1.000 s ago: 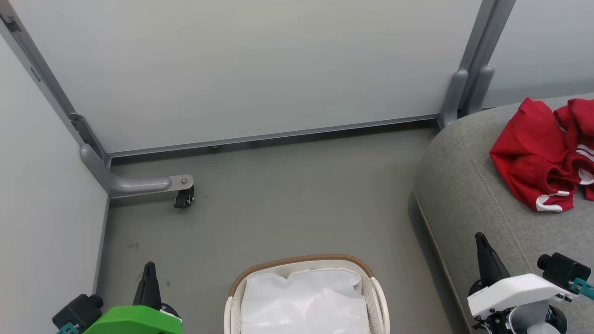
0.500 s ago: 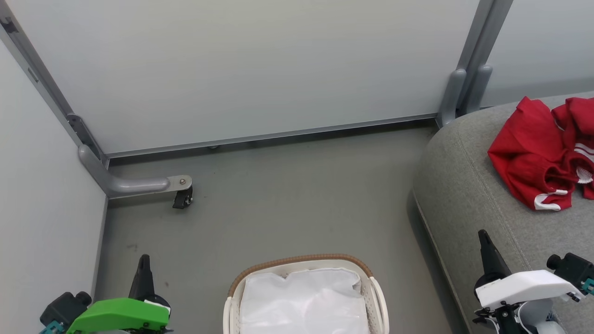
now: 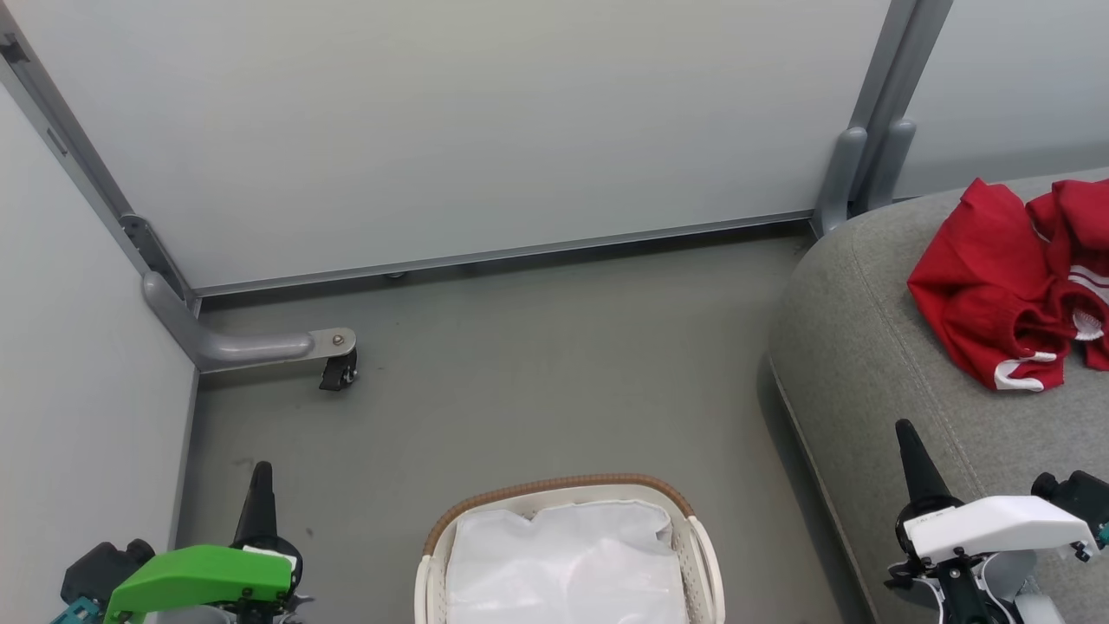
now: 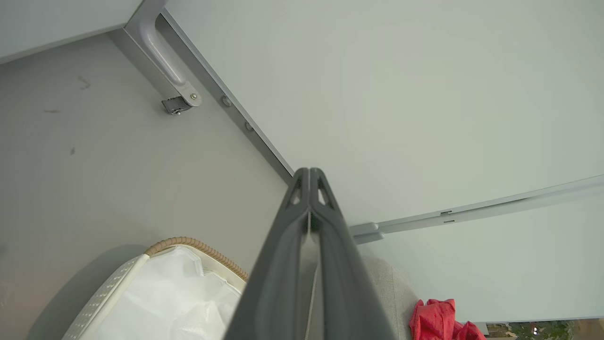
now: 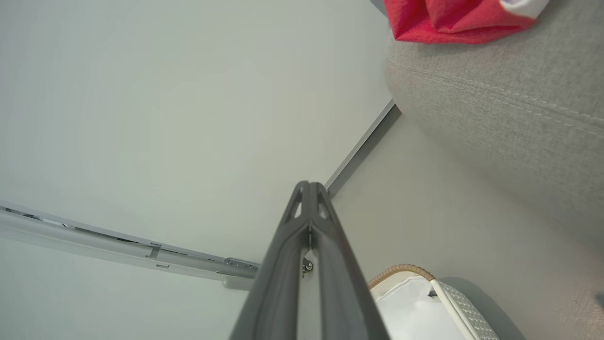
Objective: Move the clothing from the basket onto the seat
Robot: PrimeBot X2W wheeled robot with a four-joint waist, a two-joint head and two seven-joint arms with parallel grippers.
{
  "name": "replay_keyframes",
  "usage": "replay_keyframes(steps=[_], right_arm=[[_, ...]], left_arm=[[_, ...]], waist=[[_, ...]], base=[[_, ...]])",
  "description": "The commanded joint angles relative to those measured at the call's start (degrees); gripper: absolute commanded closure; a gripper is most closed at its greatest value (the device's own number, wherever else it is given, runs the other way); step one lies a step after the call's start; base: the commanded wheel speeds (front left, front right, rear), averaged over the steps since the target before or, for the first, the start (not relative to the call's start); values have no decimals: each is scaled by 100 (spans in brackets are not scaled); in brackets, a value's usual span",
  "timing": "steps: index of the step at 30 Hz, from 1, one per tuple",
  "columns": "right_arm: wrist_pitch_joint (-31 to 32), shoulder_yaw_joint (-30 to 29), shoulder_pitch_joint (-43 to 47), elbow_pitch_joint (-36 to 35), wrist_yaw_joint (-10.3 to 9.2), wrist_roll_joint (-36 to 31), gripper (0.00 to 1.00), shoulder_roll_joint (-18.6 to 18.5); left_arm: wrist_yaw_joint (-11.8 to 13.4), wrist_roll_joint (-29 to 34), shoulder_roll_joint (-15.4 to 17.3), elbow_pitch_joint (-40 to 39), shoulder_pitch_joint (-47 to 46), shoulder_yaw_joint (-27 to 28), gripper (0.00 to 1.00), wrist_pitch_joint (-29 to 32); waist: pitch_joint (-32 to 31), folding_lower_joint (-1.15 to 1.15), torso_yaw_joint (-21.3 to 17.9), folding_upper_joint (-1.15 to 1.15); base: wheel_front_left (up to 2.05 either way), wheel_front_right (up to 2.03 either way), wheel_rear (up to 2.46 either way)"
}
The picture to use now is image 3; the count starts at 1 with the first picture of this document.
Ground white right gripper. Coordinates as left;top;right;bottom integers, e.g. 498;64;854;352
884;419;1101;624

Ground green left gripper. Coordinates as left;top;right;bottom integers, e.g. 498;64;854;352
102;460;315;624

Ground red garment with white trim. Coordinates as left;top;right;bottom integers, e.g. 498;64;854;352
906;177;1109;393

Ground white basket with brown rim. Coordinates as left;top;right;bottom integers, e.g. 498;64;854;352
413;472;728;624

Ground grey fabric sofa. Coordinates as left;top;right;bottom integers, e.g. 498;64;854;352
766;167;1109;624

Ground black caster wheel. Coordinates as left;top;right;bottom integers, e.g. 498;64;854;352
318;347;360;393

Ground grey partition foot tube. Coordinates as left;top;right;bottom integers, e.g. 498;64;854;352
142;270;358;374
865;118;918;215
811;127;868;237

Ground white cloth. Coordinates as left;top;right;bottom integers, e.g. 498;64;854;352
444;499;692;624

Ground grey partition bottom rail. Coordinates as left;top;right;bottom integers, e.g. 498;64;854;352
192;211;817;298

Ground grey slotted partition post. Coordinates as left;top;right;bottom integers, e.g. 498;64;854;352
0;17;202;304

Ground grey double partition post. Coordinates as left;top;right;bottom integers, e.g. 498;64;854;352
847;0;956;213

